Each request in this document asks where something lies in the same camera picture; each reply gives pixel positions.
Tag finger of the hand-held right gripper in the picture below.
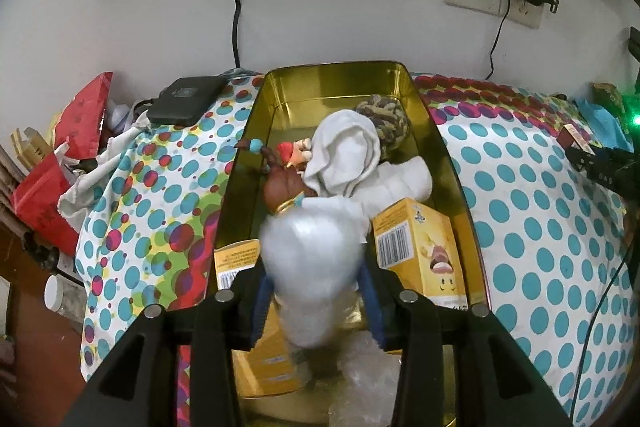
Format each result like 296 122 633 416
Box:
565 147 640 195

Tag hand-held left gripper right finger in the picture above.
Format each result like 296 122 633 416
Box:
361 259 576 427

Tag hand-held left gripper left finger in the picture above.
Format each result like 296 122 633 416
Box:
60 264 273 427

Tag yellow cardboard box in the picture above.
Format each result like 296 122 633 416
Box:
372 198 468 308
214 239 311 395

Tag white plastic ball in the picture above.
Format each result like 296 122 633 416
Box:
260 201 367 349

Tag clear plastic bag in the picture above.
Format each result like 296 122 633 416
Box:
327 334 406 427

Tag brown gourd toy with beads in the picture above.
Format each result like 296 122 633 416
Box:
235 138 321 215

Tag white cloth piece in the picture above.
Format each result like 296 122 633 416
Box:
350 157 433 214

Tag small red white figurine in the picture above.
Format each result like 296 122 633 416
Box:
276 138 313 168

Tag white sock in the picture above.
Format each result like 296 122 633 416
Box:
304 109 382 198

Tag camouflage rope ball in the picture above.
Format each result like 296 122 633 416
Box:
355 94 413 152

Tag gold metal tin box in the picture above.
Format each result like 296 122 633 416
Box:
200 60 493 427

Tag brown snack bag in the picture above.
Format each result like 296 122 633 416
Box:
592 83 629 128

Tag blue cloth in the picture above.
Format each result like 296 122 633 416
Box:
575 97 633 152

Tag small brown box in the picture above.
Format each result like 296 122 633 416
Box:
557 125 594 154

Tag white capped jar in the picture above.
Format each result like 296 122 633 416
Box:
45 276 67 314

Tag black router box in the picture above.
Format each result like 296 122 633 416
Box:
149 77 226 126

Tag small white bottle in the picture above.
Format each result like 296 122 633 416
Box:
107 102 132 138

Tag red paper bag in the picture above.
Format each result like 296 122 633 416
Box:
12 72 113 255

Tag beige cardboard boxes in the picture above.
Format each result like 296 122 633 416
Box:
0 127 52 188

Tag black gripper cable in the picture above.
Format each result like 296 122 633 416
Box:
570 252 640 413

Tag black adapter cable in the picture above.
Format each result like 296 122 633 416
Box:
487 12 516 81

